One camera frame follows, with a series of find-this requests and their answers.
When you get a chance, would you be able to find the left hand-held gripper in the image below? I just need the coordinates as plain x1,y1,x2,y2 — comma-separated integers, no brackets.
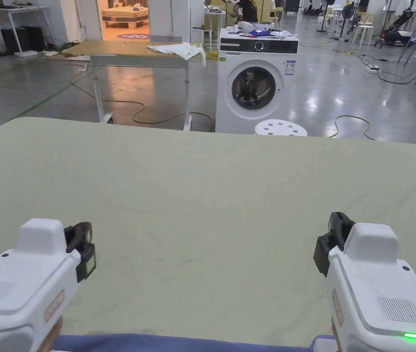
0,219,97,352

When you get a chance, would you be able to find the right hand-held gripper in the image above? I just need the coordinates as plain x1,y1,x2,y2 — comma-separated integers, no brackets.
313,212,416,352

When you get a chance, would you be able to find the person's right hand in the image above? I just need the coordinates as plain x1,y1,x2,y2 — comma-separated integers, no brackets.
330,317,343,349

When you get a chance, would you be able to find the person's left hand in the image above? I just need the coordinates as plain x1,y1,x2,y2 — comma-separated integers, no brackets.
40,317,64,352

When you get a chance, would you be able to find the white round stool with holes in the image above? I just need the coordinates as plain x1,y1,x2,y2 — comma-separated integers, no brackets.
254,119,308,137

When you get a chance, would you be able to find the blue garment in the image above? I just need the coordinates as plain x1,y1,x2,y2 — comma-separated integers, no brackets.
51,333,337,352

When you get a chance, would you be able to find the white washing machine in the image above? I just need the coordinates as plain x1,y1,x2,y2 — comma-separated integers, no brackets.
215,21,300,135

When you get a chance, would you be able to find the black computer tower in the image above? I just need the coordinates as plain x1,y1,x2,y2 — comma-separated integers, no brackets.
0,26,47,52

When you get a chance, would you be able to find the white cloth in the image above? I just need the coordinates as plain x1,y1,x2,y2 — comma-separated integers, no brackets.
147,42,207,69

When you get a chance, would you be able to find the black standing fan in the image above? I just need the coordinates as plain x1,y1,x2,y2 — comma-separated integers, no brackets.
339,3,356,42

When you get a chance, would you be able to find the wooden bed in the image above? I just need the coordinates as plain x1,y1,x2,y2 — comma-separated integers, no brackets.
101,4,150,28

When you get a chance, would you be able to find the white desk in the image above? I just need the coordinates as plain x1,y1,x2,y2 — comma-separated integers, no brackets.
0,4,61,58

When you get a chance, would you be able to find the yellow cable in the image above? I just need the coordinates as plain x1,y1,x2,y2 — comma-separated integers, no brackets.
330,115,374,140

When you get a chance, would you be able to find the orange cable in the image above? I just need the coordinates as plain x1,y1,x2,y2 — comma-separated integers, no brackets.
66,71,216,131

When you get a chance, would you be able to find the wooden table with white frame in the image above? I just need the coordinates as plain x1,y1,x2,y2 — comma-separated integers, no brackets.
62,40,208,132

